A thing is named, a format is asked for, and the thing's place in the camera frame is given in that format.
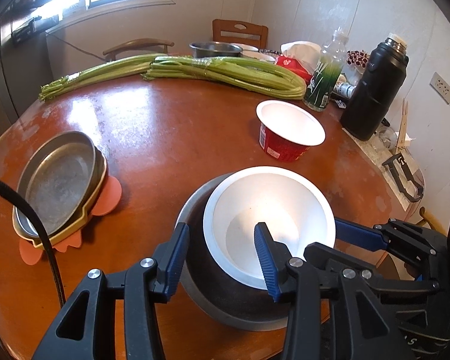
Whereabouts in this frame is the steel bowl at back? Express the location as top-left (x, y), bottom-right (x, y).
top-left (189, 41), bottom-right (243, 58)

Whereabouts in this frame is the wooden slat-back chair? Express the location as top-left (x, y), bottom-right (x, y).
top-left (212, 19), bottom-right (268, 49)

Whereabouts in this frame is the grey refrigerator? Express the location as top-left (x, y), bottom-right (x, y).
top-left (0, 0), bottom-right (53, 135)

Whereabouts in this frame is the black thermos flask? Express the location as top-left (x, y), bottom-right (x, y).
top-left (340, 33), bottom-right (409, 141)

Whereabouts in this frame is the white ceramic bowl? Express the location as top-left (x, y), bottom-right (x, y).
top-left (239, 44), bottom-right (275, 63)

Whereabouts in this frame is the wrapped celery bunch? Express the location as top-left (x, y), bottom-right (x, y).
top-left (142, 56), bottom-right (306, 100)

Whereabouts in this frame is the green label plastic bottle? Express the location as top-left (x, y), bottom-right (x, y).
top-left (304, 27), bottom-right (349, 111)

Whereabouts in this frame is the deep steel bowl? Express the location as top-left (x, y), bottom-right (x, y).
top-left (176, 174), bottom-right (289, 332)

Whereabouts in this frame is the pink silicone suction bowl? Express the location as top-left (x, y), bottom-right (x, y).
top-left (18, 175), bottom-right (122, 266)

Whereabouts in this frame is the black cable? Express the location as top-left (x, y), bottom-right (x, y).
top-left (0, 172), bottom-right (67, 308)

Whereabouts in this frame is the wall power socket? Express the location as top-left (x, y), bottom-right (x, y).
top-left (429, 72), bottom-right (450, 105)

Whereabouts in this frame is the wooden armchair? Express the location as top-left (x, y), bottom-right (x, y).
top-left (102, 38), bottom-right (175, 62)

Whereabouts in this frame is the long celery bunch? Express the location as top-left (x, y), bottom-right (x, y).
top-left (38, 54), bottom-right (164, 102)

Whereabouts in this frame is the black clamp tool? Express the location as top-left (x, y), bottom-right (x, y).
top-left (382, 153), bottom-right (424, 203)

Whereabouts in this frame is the red paper noodle bowl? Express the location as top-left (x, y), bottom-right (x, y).
top-left (256, 100), bottom-right (326, 162)

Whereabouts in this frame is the small white bottle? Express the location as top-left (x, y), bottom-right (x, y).
top-left (333, 82), bottom-right (356, 99)

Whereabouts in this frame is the red white plastic bag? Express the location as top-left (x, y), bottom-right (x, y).
top-left (275, 41), bottom-right (321, 84)

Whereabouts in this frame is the shallow steel plate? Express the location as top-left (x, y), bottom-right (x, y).
top-left (17, 131), bottom-right (101, 236)

